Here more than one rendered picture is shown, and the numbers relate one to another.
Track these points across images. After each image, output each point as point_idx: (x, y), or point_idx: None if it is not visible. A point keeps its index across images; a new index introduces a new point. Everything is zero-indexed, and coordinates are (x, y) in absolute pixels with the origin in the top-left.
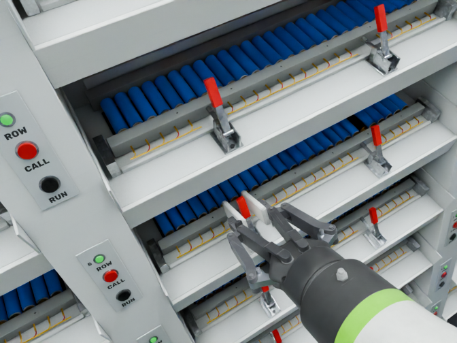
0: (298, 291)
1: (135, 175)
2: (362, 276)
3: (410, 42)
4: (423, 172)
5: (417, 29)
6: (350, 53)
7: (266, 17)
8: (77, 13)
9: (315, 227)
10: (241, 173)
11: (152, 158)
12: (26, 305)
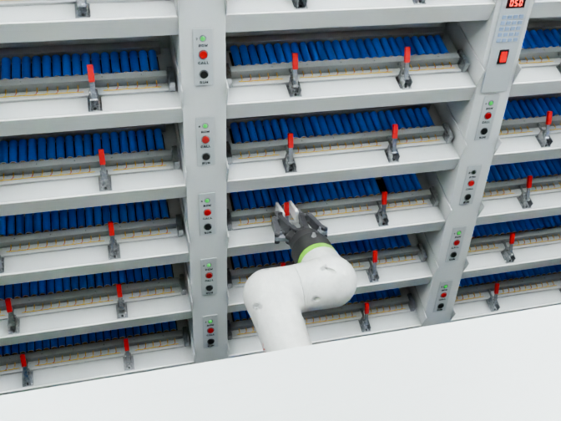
0: (295, 241)
1: (238, 167)
2: (321, 238)
3: (416, 149)
4: (427, 244)
5: (424, 143)
6: (376, 143)
7: None
8: (245, 93)
9: (318, 225)
10: (294, 192)
11: (249, 161)
12: (149, 217)
